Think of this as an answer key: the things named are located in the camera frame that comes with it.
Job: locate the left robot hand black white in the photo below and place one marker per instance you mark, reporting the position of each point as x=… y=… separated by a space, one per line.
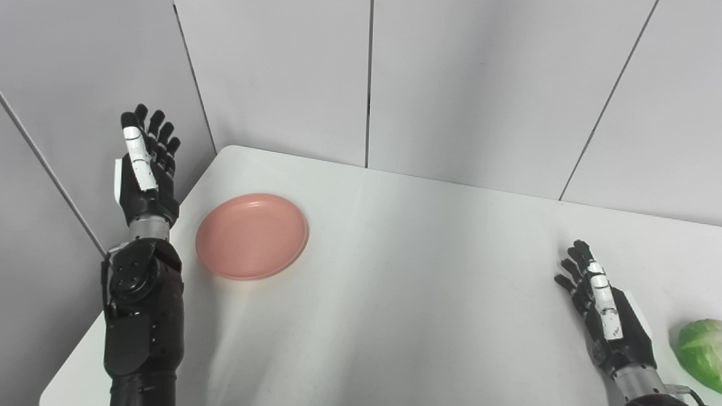
x=145 y=172

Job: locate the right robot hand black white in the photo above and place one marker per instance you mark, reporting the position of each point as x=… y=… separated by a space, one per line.
x=609 y=321

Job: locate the green white cabbage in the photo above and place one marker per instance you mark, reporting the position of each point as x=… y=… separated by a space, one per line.
x=702 y=352

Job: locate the pink plate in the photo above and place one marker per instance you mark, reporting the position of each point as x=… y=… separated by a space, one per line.
x=251 y=237

